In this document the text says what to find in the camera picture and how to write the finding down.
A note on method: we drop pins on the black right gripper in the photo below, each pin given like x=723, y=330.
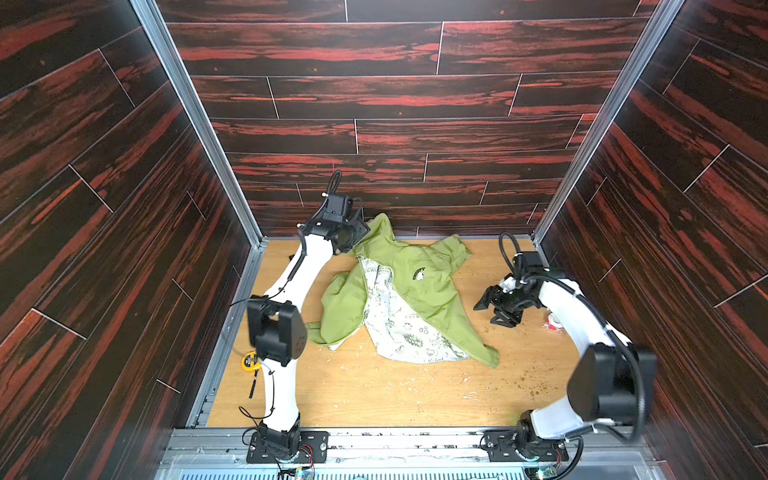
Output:
x=501, y=301

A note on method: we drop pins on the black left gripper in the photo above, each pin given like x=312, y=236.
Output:
x=351, y=234

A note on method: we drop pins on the green jacket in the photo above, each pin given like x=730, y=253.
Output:
x=404, y=295

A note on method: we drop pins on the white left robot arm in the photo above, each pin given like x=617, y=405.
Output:
x=277, y=332

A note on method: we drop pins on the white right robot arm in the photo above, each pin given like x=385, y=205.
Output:
x=611, y=387

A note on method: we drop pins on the yellow tape measure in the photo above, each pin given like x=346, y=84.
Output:
x=251, y=363

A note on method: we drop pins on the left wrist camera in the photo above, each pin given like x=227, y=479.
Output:
x=337, y=208

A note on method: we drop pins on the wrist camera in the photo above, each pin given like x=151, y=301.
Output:
x=526, y=263
x=337, y=208

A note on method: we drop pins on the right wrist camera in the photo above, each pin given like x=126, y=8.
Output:
x=526, y=263

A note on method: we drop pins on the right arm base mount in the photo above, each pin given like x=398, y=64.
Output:
x=514, y=446

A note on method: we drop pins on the aluminium front rail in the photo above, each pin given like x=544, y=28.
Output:
x=401, y=453

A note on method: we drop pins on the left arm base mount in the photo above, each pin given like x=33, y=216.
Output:
x=295, y=445

